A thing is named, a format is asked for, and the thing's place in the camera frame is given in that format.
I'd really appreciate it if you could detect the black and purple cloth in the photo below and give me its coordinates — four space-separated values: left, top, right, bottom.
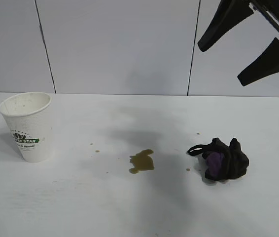
187 137 250 181

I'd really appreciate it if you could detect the white paper coffee cup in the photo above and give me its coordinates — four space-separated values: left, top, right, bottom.
0 91 56 163

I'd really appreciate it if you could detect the brown coffee spill puddle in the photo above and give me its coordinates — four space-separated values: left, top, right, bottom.
128 149 156 174

